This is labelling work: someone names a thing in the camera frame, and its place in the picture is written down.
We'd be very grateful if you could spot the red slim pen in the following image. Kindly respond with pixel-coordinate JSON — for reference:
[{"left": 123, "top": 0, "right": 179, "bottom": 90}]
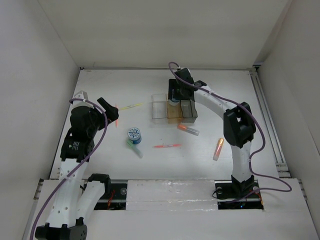
[{"left": 115, "top": 104, "right": 119, "bottom": 128}]

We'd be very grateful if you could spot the yellow slim pen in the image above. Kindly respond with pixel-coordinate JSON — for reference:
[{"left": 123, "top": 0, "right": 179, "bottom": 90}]
[{"left": 119, "top": 102, "right": 143, "bottom": 111}]

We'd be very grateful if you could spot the blue cleaning gel jar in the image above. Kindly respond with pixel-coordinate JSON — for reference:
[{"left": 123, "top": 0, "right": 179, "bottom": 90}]
[{"left": 127, "top": 127, "right": 142, "bottom": 145}]

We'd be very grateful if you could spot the orange cap highlighter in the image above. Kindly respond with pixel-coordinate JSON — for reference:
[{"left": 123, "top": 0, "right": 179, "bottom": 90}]
[{"left": 177, "top": 124, "right": 200, "bottom": 136}]

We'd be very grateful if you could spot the green cap highlighter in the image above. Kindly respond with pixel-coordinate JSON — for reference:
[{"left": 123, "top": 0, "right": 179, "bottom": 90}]
[{"left": 126, "top": 139, "right": 143, "bottom": 159}]

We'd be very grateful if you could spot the pink slim pen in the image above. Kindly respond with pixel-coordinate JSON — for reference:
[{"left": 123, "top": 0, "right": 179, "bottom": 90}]
[{"left": 152, "top": 143, "right": 182, "bottom": 149}]

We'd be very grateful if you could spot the yellow-orange cap highlighter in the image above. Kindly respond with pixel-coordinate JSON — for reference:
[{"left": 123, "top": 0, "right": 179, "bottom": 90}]
[{"left": 212, "top": 138, "right": 224, "bottom": 161}]

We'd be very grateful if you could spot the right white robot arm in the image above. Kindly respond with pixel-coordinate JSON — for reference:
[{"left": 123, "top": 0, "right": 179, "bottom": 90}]
[{"left": 168, "top": 67, "right": 256, "bottom": 203}]

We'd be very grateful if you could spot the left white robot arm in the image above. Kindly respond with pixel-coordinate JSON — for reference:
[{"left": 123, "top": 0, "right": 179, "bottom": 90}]
[{"left": 29, "top": 91, "right": 119, "bottom": 240}]

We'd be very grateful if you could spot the smoky grey plastic bin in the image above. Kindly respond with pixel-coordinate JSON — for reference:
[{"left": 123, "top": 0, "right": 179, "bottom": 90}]
[{"left": 180, "top": 100, "right": 198, "bottom": 123}]

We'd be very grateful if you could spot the clear plastic bin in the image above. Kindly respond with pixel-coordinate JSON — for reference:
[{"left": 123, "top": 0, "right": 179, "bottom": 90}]
[{"left": 151, "top": 93, "right": 168, "bottom": 124}]

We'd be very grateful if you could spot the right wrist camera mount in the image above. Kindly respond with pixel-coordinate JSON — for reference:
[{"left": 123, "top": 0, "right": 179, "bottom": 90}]
[{"left": 175, "top": 67, "right": 191, "bottom": 76}]

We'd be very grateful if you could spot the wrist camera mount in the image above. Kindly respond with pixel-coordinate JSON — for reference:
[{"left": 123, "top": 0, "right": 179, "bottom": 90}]
[
  {"left": 73, "top": 90, "right": 88, "bottom": 101},
  {"left": 175, "top": 67, "right": 191, "bottom": 76}
]

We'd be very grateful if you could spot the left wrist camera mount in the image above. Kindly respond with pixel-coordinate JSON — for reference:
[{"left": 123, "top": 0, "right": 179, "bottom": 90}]
[{"left": 73, "top": 90, "right": 88, "bottom": 101}]

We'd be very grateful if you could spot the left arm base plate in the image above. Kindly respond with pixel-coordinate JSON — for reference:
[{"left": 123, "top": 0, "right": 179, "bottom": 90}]
[{"left": 94, "top": 182, "right": 128, "bottom": 211}]

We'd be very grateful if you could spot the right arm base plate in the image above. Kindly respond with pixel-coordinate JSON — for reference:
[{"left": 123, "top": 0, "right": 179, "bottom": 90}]
[{"left": 212, "top": 180, "right": 264, "bottom": 210}]

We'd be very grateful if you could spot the aluminium rail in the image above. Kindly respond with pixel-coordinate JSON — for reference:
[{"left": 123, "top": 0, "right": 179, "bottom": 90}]
[{"left": 249, "top": 65, "right": 291, "bottom": 179}]

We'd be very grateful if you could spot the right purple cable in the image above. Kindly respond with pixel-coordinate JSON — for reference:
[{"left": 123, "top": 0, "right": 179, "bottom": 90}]
[{"left": 168, "top": 61, "right": 293, "bottom": 202}]

